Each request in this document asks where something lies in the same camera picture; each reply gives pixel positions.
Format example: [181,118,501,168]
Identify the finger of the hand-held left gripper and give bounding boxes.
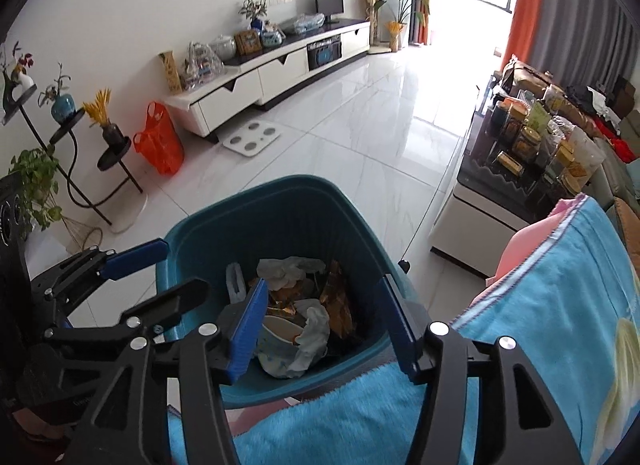
[45,279,210,346]
[30,239,168,306]

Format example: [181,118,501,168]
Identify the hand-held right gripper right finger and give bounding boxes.
[382,272,586,465]

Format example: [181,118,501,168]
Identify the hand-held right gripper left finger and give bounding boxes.
[65,277,268,465]

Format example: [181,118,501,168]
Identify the blue dotted paper cup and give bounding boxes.
[256,315,307,380]

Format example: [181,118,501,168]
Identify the clear plastic wrapper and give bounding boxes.
[226,262,249,306]

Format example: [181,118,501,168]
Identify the yellow snack wrapper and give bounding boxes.
[267,280,316,317]

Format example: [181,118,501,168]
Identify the gold snack wrapper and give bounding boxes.
[320,259,356,338]

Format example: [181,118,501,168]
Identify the white tissue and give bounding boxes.
[257,256,326,291]
[292,299,331,378]

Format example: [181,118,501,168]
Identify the teal plastic bin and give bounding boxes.
[156,175,436,411]

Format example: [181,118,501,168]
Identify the person's left forearm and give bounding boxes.
[7,407,76,446]

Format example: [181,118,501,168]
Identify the black metal plant stand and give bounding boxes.
[0,85,143,226]

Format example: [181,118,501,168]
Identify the orange plastic bag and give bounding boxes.
[132,101,185,176]

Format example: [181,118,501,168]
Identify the green leafy plant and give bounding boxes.
[10,147,63,230]

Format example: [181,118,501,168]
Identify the black speaker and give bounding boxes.
[0,172,31,291]

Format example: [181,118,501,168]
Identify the pink blanket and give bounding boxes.
[470,197,588,306]

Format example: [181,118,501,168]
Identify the yellow dried flowers black vase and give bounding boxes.
[82,89,125,146]

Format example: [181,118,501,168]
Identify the blue printed blanket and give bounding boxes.
[167,195,640,465]

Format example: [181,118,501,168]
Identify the white bathroom scale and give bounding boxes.
[222,120,282,158]

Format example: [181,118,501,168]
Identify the plant in blue vase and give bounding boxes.
[39,63,77,123]

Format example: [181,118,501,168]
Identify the coffee table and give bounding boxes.
[430,110,601,278]

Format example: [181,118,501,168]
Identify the yellow box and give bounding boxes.
[159,50,183,94]

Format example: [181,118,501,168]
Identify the clear bag of items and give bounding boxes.
[186,41,224,90]

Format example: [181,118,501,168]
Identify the flowers in white vase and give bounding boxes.
[0,41,36,96]

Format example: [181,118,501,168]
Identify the glass jar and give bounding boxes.
[210,34,237,63]

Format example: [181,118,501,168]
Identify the white TV cabinet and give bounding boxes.
[164,19,372,138]

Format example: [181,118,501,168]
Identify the cluster of food jars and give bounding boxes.
[482,57,606,196]

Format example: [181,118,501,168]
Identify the green sofa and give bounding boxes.
[590,110,640,266]

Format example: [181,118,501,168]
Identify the small plant blue white vase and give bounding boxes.
[239,0,271,30]

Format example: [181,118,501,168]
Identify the red cloth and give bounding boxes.
[607,137,636,163]

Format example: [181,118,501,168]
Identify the clear plastic bag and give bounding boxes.
[292,12,326,34]

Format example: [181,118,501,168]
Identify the tall plant yellow pot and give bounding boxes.
[372,0,431,52]

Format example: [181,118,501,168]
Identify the white cloth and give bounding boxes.
[585,86,613,110]

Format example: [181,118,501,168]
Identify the black monitor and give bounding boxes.
[314,0,345,24]

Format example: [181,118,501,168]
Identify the brown box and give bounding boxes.
[612,75,637,116]

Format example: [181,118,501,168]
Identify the orange and grey curtain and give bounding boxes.
[500,0,640,96]

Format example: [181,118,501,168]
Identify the black cable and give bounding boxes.
[398,142,461,273]

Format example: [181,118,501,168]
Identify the wooden picture frame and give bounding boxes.
[234,30,263,56]

